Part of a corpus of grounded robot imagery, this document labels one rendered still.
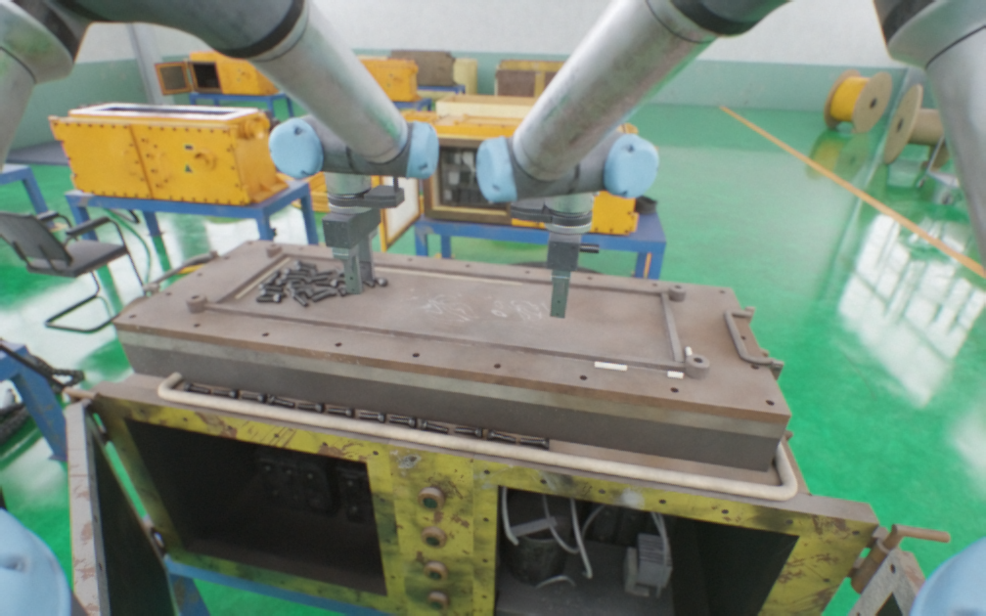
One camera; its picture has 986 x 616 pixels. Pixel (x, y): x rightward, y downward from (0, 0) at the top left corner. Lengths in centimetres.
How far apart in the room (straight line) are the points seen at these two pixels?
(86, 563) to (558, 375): 75
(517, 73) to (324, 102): 876
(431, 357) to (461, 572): 49
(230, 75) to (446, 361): 1077
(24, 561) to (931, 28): 54
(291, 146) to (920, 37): 64
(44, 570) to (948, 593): 41
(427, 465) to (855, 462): 259
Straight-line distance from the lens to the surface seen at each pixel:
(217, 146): 426
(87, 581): 95
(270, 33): 44
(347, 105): 55
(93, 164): 506
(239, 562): 151
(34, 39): 45
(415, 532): 112
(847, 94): 1408
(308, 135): 73
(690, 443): 95
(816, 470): 305
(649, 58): 41
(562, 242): 76
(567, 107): 48
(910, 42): 42
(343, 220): 84
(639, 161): 65
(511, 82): 928
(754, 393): 95
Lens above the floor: 189
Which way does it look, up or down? 30 degrees down
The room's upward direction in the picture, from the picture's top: 1 degrees clockwise
